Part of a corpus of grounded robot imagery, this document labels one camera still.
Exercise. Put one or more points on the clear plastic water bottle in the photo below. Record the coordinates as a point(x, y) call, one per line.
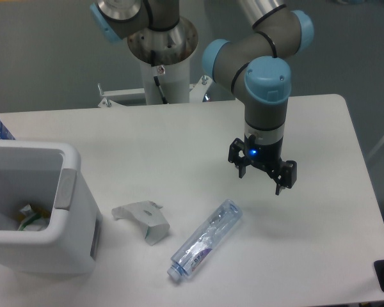
point(203, 240)

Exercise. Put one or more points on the white paper carton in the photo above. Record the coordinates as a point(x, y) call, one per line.
point(153, 225)

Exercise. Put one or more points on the white plastic trash can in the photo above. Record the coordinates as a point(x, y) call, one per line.
point(48, 175)

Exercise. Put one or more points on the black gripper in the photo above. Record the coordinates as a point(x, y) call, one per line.
point(265, 158)

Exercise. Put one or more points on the trash inside the can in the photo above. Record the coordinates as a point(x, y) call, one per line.
point(31, 218)

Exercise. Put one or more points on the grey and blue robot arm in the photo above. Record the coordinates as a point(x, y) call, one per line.
point(254, 70)

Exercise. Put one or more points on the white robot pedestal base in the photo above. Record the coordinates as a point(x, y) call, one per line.
point(165, 84)

